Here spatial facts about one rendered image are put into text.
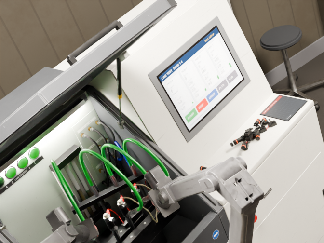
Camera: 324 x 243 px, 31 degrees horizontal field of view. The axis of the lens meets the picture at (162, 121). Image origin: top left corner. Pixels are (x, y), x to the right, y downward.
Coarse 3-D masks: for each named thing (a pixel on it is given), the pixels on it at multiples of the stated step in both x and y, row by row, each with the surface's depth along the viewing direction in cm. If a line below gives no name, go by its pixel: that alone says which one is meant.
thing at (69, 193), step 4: (52, 160) 215; (52, 164) 212; (56, 168) 209; (56, 172) 208; (60, 172) 231; (60, 176) 206; (60, 180) 205; (64, 180) 234; (64, 184) 204; (64, 188) 203; (68, 188) 237; (68, 192) 203; (68, 196) 202; (72, 196) 239; (72, 200) 202; (72, 204) 201; (76, 204) 202; (76, 208) 201; (76, 212) 201; (80, 212) 201; (80, 216) 201
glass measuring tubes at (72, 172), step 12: (60, 156) 241; (72, 156) 241; (60, 168) 238; (72, 168) 246; (72, 180) 245; (84, 180) 249; (72, 192) 246; (84, 192) 253; (96, 204) 256; (108, 204) 260; (96, 216) 257
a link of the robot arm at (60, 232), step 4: (60, 228) 180; (64, 228) 182; (56, 232) 177; (60, 232) 178; (64, 232) 180; (48, 236) 175; (52, 236) 174; (56, 236) 176; (60, 236) 177; (64, 236) 178; (68, 236) 181; (72, 236) 183; (44, 240) 170; (48, 240) 171; (52, 240) 173; (56, 240) 174; (60, 240) 176; (64, 240) 177; (68, 240) 179; (72, 240) 181
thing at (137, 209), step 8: (80, 152) 226; (88, 152) 220; (80, 160) 230; (104, 160) 215; (112, 168) 214; (88, 176) 238; (120, 176) 214; (128, 184) 214; (96, 192) 242; (136, 192) 214; (136, 208) 223
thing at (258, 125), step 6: (258, 120) 263; (264, 120) 263; (258, 126) 260; (264, 126) 261; (270, 126) 261; (246, 132) 256; (252, 132) 258; (258, 132) 259; (240, 138) 257; (246, 138) 256; (252, 138) 256; (258, 138) 256; (234, 144) 256; (246, 144) 255
